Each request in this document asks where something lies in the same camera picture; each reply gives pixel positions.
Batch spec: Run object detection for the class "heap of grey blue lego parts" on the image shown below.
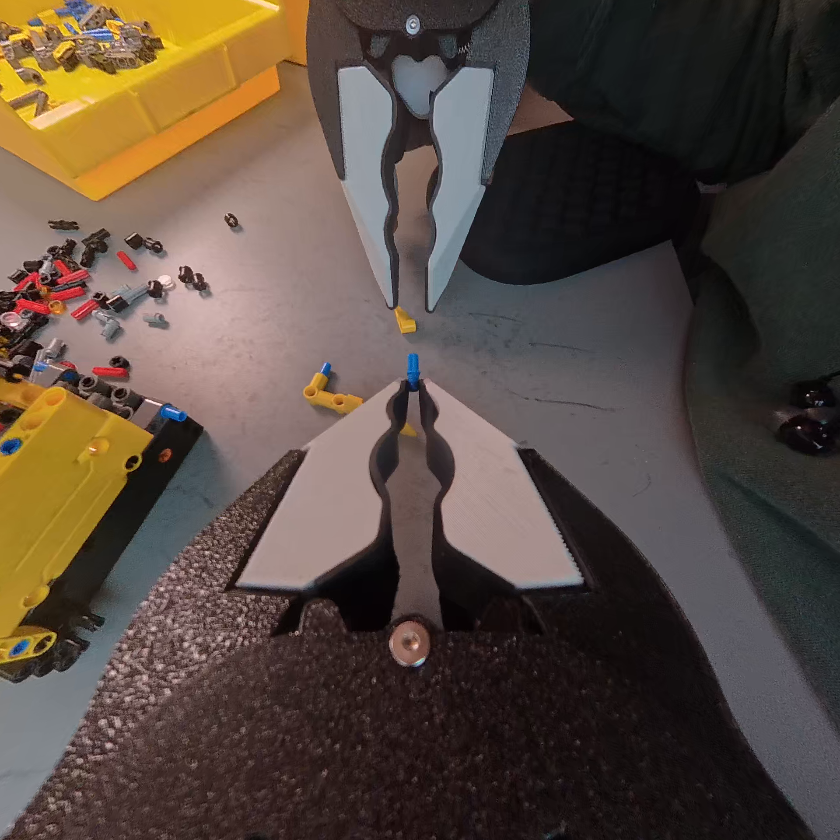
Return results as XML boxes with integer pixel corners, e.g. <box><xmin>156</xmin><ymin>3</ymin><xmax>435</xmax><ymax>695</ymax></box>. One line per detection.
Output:
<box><xmin>0</xmin><ymin>3</ymin><xmax>165</xmax><ymax>86</ymax></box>

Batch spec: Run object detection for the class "yellow black lego model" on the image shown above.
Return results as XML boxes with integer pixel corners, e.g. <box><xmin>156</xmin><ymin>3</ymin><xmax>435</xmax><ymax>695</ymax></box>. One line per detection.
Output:
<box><xmin>0</xmin><ymin>377</ymin><xmax>206</xmax><ymax>685</ymax></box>

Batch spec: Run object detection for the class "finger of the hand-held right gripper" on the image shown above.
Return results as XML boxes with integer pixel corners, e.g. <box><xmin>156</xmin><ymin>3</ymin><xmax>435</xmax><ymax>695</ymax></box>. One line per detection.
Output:
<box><xmin>336</xmin><ymin>66</ymin><xmax>401</xmax><ymax>311</ymax></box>
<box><xmin>424</xmin><ymin>66</ymin><xmax>496</xmax><ymax>314</ymax></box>

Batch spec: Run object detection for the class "person's green sweatshirt torso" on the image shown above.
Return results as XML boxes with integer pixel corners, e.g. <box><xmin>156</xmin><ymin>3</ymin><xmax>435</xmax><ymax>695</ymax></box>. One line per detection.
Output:
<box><xmin>682</xmin><ymin>98</ymin><xmax>840</xmax><ymax>723</ymax></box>

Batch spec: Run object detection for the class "yellow divided storage bin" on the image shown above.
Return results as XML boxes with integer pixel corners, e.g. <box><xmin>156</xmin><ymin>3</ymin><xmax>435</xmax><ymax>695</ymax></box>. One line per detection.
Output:
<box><xmin>0</xmin><ymin>0</ymin><xmax>309</xmax><ymax>202</ymax></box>

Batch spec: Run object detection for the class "yellow thin lego liftarm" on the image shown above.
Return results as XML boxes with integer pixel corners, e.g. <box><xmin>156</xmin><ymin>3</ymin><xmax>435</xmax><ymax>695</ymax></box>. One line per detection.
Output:
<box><xmin>303</xmin><ymin>371</ymin><xmax>418</xmax><ymax>438</ymax></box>

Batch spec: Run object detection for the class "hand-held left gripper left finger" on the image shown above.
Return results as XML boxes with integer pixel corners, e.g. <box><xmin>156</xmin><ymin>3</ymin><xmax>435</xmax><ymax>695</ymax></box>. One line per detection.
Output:
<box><xmin>233</xmin><ymin>378</ymin><xmax>411</xmax><ymax>633</ymax></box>

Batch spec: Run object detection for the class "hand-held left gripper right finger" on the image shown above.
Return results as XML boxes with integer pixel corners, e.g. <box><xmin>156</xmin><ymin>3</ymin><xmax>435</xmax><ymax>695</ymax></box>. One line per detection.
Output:
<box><xmin>419</xmin><ymin>378</ymin><xmax>585</xmax><ymax>635</ymax></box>

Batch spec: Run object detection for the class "pile of small lego pins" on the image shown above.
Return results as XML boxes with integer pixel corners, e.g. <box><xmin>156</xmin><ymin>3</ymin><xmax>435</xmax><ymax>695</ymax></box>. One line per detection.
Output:
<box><xmin>0</xmin><ymin>217</ymin><xmax>212</xmax><ymax>411</ymax></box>

